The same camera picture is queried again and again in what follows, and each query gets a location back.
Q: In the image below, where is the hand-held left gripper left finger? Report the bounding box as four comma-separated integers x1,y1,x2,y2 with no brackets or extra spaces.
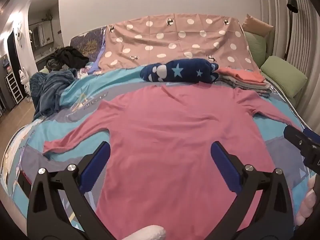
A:
27,141,118,240

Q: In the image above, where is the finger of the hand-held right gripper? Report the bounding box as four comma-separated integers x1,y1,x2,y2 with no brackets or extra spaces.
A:
284,125,308,153
302,128,320,144

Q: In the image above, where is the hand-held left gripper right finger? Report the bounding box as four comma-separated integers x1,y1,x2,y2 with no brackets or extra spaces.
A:
210,141,294,240

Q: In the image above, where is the pink long-sleeve shirt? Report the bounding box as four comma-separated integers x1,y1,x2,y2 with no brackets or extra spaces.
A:
43,84,307,240

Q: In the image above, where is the stack of folded clothes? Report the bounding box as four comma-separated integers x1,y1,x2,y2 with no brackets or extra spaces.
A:
220,76,269,89

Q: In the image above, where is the pile of dark clothes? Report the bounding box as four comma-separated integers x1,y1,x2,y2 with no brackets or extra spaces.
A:
29,69,78,120

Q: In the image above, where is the person's right hand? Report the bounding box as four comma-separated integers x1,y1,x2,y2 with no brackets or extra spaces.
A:
295,174,320,227

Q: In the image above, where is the floral folded garment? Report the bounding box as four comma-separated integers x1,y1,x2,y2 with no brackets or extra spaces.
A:
235,85,272,94
250,90,272,98

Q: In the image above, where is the light green pillow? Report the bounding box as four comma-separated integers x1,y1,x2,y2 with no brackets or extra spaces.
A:
260,56,308,98

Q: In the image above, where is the small coral folded garment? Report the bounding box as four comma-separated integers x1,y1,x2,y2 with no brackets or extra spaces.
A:
234,69,265,83

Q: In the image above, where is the large coral folded garment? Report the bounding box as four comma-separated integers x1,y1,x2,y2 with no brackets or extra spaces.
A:
217,67,250,80

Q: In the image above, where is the dark green pillow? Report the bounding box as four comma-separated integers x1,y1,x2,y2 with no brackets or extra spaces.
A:
244,31,268,67

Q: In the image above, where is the navy star-print rolled blanket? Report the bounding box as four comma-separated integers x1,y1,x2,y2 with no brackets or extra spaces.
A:
139,58,219,82

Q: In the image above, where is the white shelf rack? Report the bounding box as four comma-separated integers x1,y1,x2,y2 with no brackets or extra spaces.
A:
5,74,24,104

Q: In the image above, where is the white plush toy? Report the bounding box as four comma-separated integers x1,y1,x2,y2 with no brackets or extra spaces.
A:
19,66,32,100

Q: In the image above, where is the purple printed blanket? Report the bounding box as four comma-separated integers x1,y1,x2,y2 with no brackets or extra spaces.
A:
69,26,108,68

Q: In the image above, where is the beige pillow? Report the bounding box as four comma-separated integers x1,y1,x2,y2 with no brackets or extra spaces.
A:
242,14,274,37

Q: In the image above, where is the black floor lamp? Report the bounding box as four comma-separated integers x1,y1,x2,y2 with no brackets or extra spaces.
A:
284,0,298,60

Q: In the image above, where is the pink polka-dot sheet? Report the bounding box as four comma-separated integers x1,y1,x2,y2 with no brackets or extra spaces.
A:
99,13,260,72

